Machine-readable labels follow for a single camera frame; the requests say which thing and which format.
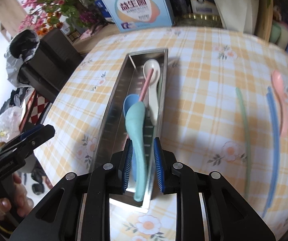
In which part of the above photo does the left hand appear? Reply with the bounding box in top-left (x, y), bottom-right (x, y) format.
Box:
top-left (0, 173), bottom-right (32, 218)

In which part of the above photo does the white plastic bag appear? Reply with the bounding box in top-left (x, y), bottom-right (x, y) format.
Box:
top-left (4, 29), bottom-right (40, 88)

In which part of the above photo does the pink chopstick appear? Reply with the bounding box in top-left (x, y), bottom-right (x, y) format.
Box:
top-left (138, 68), bottom-right (154, 102)

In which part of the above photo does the green chopstick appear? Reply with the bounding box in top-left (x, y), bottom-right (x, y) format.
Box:
top-left (236, 87), bottom-right (252, 200)

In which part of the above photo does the white flower pot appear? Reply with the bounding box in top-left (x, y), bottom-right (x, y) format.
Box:
top-left (214, 0), bottom-right (259, 34)

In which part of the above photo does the steel utensil tray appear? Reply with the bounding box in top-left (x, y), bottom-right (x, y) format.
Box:
top-left (90, 48), bottom-right (168, 210)

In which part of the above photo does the green cup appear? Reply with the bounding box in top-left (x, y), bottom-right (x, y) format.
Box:
top-left (269, 22), bottom-right (281, 44)

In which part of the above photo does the beige spoon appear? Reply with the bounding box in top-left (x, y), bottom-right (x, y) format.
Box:
top-left (143, 59), bottom-right (160, 126)

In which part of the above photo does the blue spoon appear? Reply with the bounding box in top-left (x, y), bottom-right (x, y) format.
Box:
top-left (123, 94), bottom-right (139, 181)

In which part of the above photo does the black chair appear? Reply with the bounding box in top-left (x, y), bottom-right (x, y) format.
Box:
top-left (19, 29), bottom-right (83, 103)

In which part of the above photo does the wooden shelf unit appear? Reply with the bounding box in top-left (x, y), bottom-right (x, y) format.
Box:
top-left (255, 0), bottom-right (288, 63)

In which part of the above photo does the probiotic box light blue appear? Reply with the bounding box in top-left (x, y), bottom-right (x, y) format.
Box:
top-left (101, 0), bottom-right (174, 33)

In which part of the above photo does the pink spoon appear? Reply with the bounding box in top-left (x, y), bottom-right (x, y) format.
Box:
top-left (271, 70), bottom-right (288, 137)

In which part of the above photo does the yellow plaid tablecloth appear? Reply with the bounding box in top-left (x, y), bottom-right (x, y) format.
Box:
top-left (35, 27), bottom-right (288, 238)

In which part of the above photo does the teal spoon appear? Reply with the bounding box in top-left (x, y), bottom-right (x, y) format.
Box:
top-left (125, 102), bottom-right (147, 202)

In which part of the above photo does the beige cup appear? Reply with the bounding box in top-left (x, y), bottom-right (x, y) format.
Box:
top-left (276, 26), bottom-right (288, 50)

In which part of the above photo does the gold tin lid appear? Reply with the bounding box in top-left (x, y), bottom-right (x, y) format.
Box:
top-left (174, 14), bottom-right (223, 28)

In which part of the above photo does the blue chopstick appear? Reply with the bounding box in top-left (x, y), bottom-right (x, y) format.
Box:
top-left (262, 86), bottom-right (280, 218)

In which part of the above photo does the pink cherry blossom plant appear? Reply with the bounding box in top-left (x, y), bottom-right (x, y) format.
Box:
top-left (18, 0), bottom-right (105, 37)

